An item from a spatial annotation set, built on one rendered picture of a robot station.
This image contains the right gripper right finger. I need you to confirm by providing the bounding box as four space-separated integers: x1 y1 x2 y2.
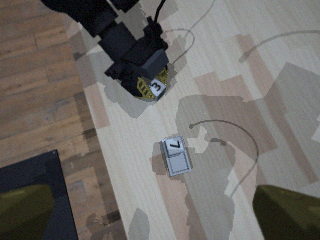
252 185 320 240

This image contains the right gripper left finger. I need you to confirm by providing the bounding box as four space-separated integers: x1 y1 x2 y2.
0 184 54 240

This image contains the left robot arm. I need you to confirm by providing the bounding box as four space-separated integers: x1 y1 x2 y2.
40 0 169 80

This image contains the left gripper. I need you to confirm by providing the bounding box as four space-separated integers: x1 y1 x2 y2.
98 21 168 99

